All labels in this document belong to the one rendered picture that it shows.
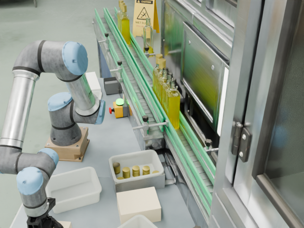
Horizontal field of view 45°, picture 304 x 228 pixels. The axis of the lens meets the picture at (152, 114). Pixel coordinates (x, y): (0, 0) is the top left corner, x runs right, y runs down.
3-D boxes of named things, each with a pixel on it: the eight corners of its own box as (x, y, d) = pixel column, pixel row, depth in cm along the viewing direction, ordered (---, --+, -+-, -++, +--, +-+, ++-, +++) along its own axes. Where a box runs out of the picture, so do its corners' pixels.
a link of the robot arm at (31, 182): (46, 164, 112) (35, 184, 105) (51, 190, 118) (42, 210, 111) (22, 162, 113) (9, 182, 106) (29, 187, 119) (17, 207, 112)
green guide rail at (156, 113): (163, 131, 174) (163, 117, 170) (161, 132, 174) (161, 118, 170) (105, 16, 315) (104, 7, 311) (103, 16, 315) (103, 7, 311)
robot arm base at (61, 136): (48, 147, 173) (45, 130, 167) (52, 128, 185) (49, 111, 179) (80, 145, 174) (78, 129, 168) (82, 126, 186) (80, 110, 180)
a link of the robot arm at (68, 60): (79, 105, 178) (42, 32, 129) (109, 106, 176) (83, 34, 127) (74, 127, 172) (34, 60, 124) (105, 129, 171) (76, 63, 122)
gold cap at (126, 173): (123, 179, 163) (122, 172, 161) (121, 174, 166) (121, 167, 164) (130, 178, 164) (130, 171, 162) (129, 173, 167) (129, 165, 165)
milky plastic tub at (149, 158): (165, 187, 162) (165, 172, 157) (115, 197, 157) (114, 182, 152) (154, 162, 176) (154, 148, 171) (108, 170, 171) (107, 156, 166)
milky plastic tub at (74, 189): (104, 205, 155) (103, 191, 150) (51, 220, 148) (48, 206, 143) (94, 179, 169) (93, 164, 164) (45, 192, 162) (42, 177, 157)
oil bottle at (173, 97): (178, 128, 177) (181, 90, 166) (168, 130, 176) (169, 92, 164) (175, 122, 182) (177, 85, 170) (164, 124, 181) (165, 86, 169)
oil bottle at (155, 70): (165, 104, 196) (165, 68, 184) (154, 106, 195) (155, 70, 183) (162, 99, 200) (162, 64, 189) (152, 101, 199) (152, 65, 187)
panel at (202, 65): (273, 203, 124) (295, 121, 105) (265, 205, 123) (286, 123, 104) (184, 82, 196) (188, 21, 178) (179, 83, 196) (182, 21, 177)
